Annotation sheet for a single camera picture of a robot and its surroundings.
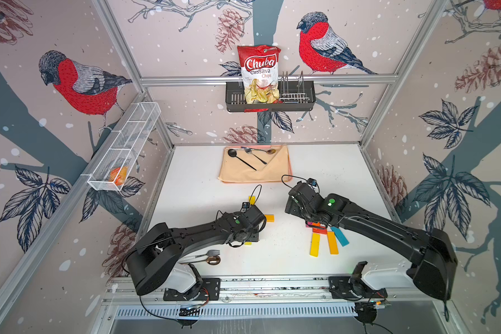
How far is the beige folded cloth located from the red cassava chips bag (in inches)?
14.1

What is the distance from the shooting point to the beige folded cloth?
1.07m

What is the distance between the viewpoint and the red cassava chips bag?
83 centimetres
